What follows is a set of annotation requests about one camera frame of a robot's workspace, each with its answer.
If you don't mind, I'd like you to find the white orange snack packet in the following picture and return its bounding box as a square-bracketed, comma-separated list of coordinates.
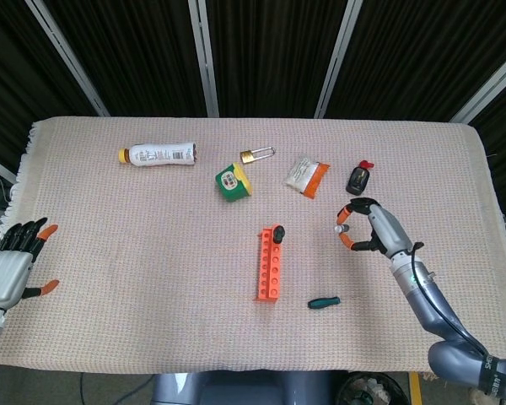
[283, 157, 331, 199]

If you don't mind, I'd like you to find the stubby green black screwdriver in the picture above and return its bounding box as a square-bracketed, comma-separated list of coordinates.
[307, 296, 360, 311]

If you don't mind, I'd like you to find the orange screwdriver holder rack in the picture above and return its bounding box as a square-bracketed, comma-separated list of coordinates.
[253, 224, 284, 303]

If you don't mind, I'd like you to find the small black bottle red cap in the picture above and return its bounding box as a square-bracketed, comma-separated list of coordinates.
[345, 159, 375, 197]

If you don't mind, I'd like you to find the beige woven tablecloth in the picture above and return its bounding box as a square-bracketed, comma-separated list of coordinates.
[0, 116, 506, 380]

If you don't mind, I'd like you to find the brass padlock long shackle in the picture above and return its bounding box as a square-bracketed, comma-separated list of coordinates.
[240, 145, 276, 165]

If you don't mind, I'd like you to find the green box yellow lid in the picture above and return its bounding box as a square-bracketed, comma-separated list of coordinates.
[214, 163, 254, 203]

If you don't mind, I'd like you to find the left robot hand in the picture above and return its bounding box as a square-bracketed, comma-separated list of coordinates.
[0, 217, 61, 311]

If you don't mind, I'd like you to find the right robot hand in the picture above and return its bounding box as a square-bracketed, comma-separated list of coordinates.
[336, 197, 414, 259]

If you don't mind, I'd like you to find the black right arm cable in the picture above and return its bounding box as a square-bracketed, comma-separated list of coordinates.
[408, 240, 491, 360]

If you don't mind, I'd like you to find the black waste bin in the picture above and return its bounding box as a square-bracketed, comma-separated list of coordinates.
[336, 370, 410, 405]

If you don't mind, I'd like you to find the white bottle yellow cap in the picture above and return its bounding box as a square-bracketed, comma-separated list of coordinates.
[118, 143, 199, 168]

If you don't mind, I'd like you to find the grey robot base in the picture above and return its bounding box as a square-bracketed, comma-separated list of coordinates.
[151, 370, 350, 405]

